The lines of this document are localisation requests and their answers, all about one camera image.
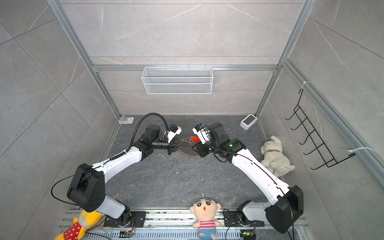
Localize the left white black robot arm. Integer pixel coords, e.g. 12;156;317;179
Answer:
67;124;186;227

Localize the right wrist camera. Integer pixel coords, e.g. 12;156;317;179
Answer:
193;123;212;145

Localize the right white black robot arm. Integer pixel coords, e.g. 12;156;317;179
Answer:
193;123;304;234

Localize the black wire hook rack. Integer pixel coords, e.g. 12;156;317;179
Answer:
285;89;356;171

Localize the white wall bracket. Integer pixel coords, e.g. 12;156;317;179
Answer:
118;117;135;125

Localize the white plush dog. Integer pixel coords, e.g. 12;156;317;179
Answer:
261;136;296;178

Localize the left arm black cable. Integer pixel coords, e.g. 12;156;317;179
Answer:
125;112;169;154

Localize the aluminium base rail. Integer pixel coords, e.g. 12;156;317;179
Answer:
84;209;313;240

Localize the black-haired plush doll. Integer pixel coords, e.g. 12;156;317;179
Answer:
190;199;222;240

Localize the white digital clock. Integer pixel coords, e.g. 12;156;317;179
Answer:
240;114;258;130

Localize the yellow red plush toy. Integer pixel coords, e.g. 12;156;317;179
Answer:
55;210;103;240

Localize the red-handled metal key ring holder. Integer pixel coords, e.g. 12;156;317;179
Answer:
182;137;200;158

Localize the white wire mesh basket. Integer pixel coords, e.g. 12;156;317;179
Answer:
141;67;214;95

